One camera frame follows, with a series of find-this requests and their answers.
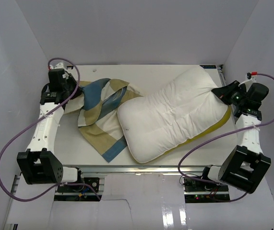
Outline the white pillow with yellow edge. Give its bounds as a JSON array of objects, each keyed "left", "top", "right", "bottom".
[{"left": 118, "top": 65, "right": 231, "bottom": 163}]

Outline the right blue corner label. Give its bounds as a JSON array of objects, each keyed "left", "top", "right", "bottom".
[{"left": 200, "top": 65, "right": 217, "bottom": 69}]

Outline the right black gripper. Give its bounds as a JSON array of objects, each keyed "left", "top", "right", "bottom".
[{"left": 212, "top": 80, "right": 247, "bottom": 106}]

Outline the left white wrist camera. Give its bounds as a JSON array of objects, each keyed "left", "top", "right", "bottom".
[{"left": 48, "top": 62, "right": 66, "bottom": 71}]

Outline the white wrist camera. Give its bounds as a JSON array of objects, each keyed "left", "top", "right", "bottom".
[
  {"left": 48, "top": 62, "right": 66, "bottom": 71},
  {"left": 239, "top": 71, "right": 258, "bottom": 89}
]

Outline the aluminium frame rail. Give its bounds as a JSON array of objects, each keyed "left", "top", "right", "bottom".
[{"left": 76, "top": 165, "right": 214, "bottom": 175}]

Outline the purple cable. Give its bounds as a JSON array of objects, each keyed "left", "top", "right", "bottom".
[
  {"left": 178, "top": 73, "right": 274, "bottom": 203},
  {"left": 0, "top": 57, "right": 103, "bottom": 202}
]

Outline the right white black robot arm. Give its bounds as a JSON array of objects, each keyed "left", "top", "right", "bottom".
[{"left": 200, "top": 81, "right": 271, "bottom": 194}]

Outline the blue beige checkered pillowcase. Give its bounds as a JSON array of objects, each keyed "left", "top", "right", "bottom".
[{"left": 64, "top": 78, "right": 144, "bottom": 162}]

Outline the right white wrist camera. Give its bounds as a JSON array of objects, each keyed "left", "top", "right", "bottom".
[{"left": 239, "top": 71, "right": 258, "bottom": 89}]

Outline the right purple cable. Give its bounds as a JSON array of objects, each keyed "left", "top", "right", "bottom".
[{"left": 178, "top": 73, "right": 274, "bottom": 203}]

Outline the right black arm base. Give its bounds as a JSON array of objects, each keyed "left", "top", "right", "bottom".
[{"left": 179, "top": 173, "right": 230, "bottom": 204}]

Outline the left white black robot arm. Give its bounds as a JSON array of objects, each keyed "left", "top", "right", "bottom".
[{"left": 17, "top": 67, "right": 85, "bottom": 191}]

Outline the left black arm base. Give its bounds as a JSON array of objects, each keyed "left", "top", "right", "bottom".
[{"left": 54, "top": 168, "right": 101, "bottom": 202}]

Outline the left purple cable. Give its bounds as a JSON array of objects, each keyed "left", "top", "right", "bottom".
[{"left": 0, "top": 57, "right": 103, "bottom": 202}]

